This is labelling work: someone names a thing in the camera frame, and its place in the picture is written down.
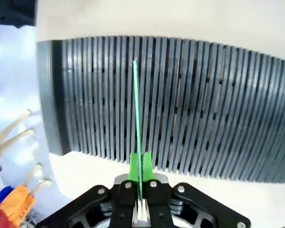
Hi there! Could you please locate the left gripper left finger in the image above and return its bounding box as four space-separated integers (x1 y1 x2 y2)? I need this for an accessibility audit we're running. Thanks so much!
35 153 141 228

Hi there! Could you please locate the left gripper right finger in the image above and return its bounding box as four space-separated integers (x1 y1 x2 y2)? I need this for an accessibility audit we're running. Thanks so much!
142 152 252 228

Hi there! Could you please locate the green PCB board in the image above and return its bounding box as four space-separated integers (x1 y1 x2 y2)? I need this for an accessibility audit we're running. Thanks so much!
132 57 145 209

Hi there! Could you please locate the black slotted PCB rack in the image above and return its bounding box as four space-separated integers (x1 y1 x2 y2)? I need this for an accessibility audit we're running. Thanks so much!
36 35 285 185

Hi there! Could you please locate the mannequin in orange shorts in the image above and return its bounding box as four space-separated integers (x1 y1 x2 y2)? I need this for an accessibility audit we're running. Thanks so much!
0 163 52 228

